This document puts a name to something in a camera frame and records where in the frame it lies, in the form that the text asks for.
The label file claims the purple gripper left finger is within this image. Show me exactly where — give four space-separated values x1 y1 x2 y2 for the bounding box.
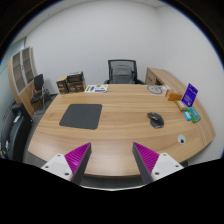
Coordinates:
41 142 93 186

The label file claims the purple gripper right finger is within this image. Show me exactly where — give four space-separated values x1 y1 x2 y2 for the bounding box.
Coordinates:
131 141 185 185

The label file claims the dark grey computer mouse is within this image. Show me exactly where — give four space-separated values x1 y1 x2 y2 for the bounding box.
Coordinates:
147 112 164 128

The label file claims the dark grey mouse pad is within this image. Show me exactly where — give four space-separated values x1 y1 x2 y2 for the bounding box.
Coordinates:
59 104 102 130

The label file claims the teal small packet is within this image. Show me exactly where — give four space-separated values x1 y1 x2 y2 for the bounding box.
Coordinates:
184 111 191 121

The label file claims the green packet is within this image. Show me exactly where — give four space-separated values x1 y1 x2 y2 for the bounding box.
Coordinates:
187 107 201 123

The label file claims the yellow small box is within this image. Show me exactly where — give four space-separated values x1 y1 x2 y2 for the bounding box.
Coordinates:
175 100 187 111

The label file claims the orange brown box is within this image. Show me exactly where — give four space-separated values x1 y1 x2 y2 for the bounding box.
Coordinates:
165 90 183 101

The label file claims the black printer machine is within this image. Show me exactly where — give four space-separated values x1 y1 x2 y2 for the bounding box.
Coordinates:
1 103 32 162

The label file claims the white green printed sheet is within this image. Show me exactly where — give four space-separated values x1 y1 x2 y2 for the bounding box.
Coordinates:
85 84 108 93

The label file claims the black visitor chair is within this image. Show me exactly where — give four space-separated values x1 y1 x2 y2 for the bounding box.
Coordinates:
30 74 51 106

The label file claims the small brown cardboard box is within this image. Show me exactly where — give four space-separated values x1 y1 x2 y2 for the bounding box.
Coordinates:
56 76 68 94

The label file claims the large dark cardboard box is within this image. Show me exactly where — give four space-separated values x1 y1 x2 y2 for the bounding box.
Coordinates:
67 72 86 93

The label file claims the purple standing card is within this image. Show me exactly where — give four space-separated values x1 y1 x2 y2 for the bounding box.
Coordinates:
181 84 198 107

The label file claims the wooden side cabinet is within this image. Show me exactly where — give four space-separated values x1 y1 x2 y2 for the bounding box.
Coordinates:
145 67 186 92

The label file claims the grey mesh office chair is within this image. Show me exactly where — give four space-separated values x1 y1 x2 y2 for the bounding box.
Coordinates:
105 59 144 85

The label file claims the wooden glass-door cabinet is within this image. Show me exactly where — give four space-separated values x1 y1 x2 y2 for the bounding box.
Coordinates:
8 47 40 116

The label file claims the white desk cable grommet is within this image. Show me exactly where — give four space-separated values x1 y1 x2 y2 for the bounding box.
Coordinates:
178 134 186 144

